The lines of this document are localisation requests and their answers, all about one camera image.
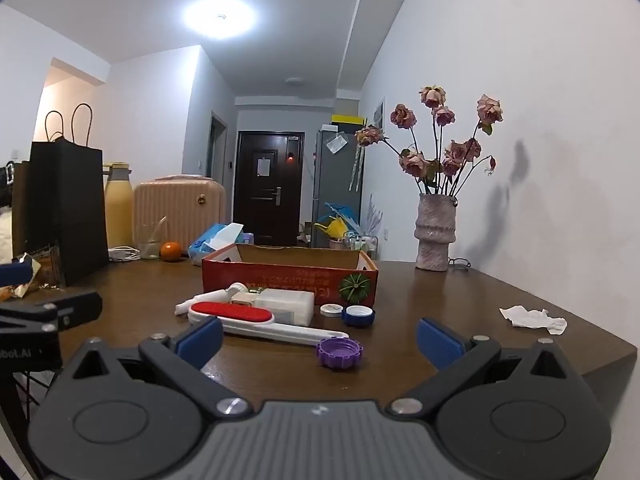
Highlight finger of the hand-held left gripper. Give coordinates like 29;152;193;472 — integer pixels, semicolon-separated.
0;291;103;335
0;261;40;287

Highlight textured grey vase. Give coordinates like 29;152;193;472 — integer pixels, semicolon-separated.
414;193;458;272

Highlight white ribbed jar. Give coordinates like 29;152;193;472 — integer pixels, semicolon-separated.
342;305;376;328

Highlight white plastic box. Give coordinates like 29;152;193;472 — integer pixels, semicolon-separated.
255;288;316;324

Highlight red and white lint brush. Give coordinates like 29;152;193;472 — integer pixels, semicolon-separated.
187;301;350;347

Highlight yellow watering can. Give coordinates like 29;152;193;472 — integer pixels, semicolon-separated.
315;215;351;238

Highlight yellow thermos bottle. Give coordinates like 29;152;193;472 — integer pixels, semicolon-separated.
103;162;134;250

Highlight round ceiling light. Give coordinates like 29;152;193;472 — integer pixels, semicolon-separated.
182;0;258;41

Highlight purple bottle cap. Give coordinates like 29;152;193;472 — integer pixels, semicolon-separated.
317;337;363;372

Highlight black paper bag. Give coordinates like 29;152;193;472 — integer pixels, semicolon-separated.
29;103;110;288

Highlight white spray bottle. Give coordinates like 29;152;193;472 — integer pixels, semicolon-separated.
175;287;236;317

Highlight dried pink roses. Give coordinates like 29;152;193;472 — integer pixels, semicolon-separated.
355;85;503;196

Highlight dark entrance door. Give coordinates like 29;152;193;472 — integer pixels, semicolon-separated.
235;131;304;247

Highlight red cardboard box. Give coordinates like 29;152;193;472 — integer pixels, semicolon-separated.
201;244;379;311

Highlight crumpled white tissue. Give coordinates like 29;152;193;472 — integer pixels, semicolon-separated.
499;305;568;336

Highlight pink ribbed suitcase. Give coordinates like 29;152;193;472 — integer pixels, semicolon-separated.
132;176;227;256

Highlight grey refrigerator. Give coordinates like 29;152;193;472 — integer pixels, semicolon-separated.
312;127;366;250

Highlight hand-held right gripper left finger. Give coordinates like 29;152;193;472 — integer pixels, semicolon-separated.
62;316;252;418

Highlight clear glass cup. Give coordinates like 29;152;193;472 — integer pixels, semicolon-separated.
136;222;162;260

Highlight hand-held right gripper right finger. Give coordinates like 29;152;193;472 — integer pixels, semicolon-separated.
390;317;581;416

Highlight blue tissue pack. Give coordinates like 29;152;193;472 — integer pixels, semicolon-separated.
188;222;246;266

